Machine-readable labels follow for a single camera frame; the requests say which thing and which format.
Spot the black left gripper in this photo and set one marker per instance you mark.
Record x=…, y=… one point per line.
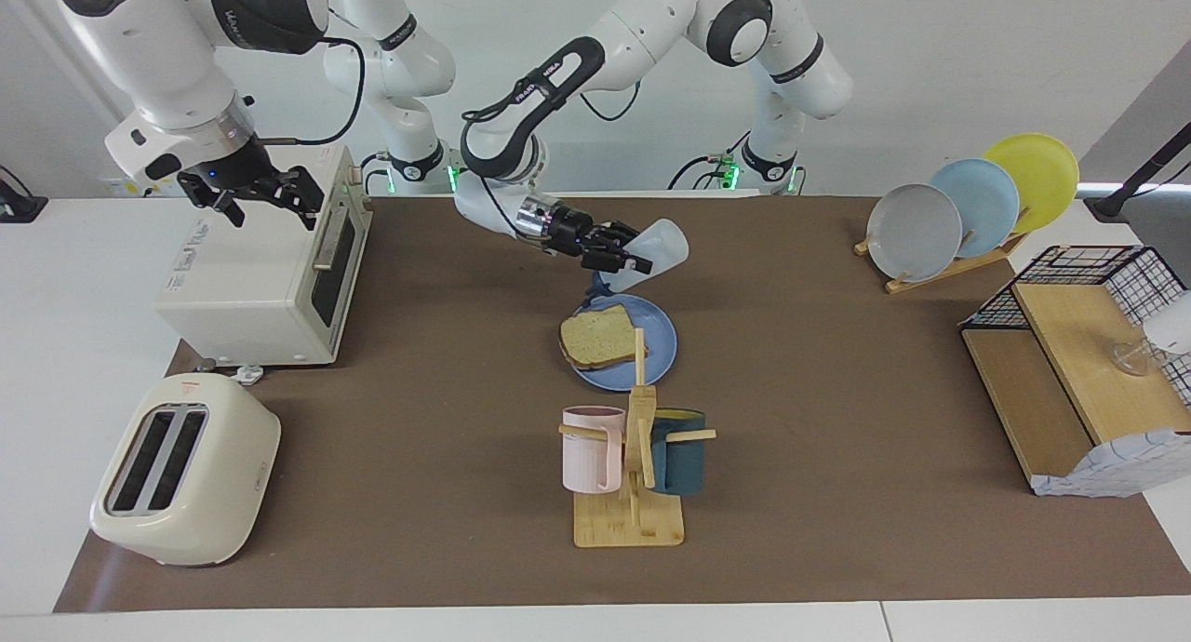
x=572, y=231

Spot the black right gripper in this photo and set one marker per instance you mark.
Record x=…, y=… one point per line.
x=233, y=175

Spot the translucent seasoning bottle blue cap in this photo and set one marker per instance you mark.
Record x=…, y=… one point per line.
x=665, y=244

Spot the toasted bread slice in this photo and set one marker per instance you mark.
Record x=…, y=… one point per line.
x=600, y=337

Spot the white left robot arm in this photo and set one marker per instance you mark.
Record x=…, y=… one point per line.
x=651, y=28

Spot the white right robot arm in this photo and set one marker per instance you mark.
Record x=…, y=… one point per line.
x=149, y=46

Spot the blue round plate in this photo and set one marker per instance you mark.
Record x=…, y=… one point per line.
x=659, y=344

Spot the pale grey plate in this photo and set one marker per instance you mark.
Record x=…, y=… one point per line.
x=916, y=237

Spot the wooden plate rack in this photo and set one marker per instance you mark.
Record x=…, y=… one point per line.
x=940, y=277

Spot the light blue plate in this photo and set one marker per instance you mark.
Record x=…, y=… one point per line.
x=986, y=200

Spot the yellow plate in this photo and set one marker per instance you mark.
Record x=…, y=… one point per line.
x=1042, y=172

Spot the white toaster oven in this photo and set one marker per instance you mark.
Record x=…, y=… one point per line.
x=251, y=288

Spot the pink ribbed mug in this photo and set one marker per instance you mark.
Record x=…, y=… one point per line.
x=586, y=456

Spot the brown table mat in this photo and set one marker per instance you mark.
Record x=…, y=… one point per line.
x=447, y=391

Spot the dark teal mug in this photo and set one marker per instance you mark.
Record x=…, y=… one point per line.
x=684, y=465

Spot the black stand base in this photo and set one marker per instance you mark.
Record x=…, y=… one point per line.
x=19, y=209

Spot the wooden mug tree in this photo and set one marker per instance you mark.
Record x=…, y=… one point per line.
x=628, y=523

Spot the cream two-slot toaster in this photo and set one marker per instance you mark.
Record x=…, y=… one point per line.
x=228, y=474

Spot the wooden two-level shelf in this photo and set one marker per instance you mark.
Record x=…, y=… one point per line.
x=1070, y=344

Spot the clear glass cup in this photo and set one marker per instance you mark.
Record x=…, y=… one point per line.
x=1135, y=358

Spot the white patterned cloth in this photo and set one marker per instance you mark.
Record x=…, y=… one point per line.
x=1126, y=465

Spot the white rounded object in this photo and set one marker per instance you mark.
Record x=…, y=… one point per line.
x=1174, y=326

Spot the white wall outlet box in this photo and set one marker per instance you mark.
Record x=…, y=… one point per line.
x=116, y=188

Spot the black camera stand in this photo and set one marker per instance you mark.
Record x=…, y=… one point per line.
x=1112, y=203

